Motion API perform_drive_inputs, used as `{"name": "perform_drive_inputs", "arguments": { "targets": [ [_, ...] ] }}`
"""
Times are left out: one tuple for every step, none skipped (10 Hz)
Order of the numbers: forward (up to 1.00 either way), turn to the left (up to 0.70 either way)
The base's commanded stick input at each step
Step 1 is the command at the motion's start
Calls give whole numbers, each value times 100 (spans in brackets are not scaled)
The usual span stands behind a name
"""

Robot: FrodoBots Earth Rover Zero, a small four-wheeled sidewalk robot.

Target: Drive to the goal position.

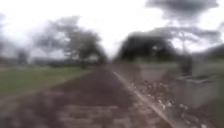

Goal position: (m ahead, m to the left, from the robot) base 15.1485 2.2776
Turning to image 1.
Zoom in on dark brick path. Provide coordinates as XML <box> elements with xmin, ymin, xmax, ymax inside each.
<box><xmin>0</xmin><ymin>65</ymin><xmax>175</xmax><ymax>128</ymax></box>

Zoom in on grass field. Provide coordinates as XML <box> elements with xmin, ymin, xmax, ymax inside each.
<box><xmin>0</xmin><ymin>65</ymin><xmax>98</xmax><ymax>101</ymax></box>

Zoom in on dark bushy tree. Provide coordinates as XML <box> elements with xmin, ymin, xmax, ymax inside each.
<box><xmin>116</xmin><ymin>31</ymin><xmax>178</xmax><ymax>63</ymax></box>

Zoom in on broad tree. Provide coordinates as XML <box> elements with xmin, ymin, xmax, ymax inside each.
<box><xmin>35</xmin><ymin>16</ymin><xmax>108</xmax><ymax>70</ymax></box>

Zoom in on leaf-littered ground strip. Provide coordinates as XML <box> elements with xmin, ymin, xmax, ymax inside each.
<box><xmin>114</xmin><ymin>62</ymin><xmax>224</xmax><ymax>128</ymax></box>

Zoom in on grey concrete wall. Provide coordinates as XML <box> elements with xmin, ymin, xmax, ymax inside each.
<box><xmin>173</xmin><ymin>53</ymin><xmax>221</xmax><ymax>110</ymax></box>

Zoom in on pale kerb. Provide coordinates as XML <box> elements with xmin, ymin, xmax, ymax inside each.
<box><xmin>111</xmin><ymin>70</ymin><xmax>183</xmax><ymax>128</ymax></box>

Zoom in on thin-trunked tree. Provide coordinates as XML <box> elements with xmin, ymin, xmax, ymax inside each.
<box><xmin>159</xmin><ymin>25</ymin><xmax>223</xmax><ymax>64</ymax></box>

